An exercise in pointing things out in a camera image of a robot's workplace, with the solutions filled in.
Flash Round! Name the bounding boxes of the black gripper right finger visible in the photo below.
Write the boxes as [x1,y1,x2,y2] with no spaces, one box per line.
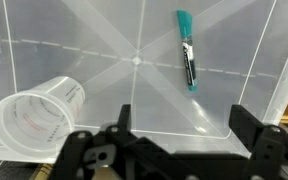
[228,103,288,180]

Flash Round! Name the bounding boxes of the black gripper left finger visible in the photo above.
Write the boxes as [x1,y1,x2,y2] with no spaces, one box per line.
[49,103,135,180]

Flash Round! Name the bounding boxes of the clear plastic measuring cup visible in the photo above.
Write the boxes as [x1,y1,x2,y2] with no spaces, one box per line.
[0,75,86,160]

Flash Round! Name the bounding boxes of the green marker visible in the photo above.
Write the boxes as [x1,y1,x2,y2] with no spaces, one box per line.
[175,9,199,92]

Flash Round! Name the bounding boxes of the large clear plastic bin lid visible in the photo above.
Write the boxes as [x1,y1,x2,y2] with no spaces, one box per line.
[0,0,288,166]

